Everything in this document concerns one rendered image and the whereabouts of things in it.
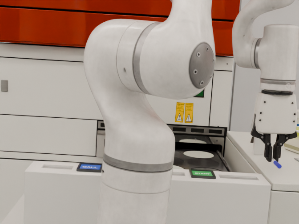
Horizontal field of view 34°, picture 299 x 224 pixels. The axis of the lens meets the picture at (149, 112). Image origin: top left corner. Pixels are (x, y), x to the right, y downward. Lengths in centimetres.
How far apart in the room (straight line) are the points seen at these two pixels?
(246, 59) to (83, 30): 62
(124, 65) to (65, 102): 96
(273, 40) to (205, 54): 47
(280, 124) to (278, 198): 19
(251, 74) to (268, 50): 205
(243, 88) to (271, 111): 203
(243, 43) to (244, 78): 202
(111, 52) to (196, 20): 14
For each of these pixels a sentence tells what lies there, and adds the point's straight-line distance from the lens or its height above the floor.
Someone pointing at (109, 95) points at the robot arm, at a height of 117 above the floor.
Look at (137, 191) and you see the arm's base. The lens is 80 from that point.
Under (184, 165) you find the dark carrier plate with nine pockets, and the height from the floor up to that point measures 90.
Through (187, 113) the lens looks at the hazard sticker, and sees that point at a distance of 171.
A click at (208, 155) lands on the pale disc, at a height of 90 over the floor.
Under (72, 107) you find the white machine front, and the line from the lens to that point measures 172.
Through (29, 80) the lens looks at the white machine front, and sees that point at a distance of 174.
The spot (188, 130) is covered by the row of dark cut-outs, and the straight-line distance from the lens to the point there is 172.
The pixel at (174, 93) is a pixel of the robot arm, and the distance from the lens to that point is 75.
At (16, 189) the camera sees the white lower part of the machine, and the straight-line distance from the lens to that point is 183.
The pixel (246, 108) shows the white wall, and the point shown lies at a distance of 327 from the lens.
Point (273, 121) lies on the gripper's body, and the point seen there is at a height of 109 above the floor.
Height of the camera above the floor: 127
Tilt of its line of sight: 9 degrees down
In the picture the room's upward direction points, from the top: 4 degrees clockwise
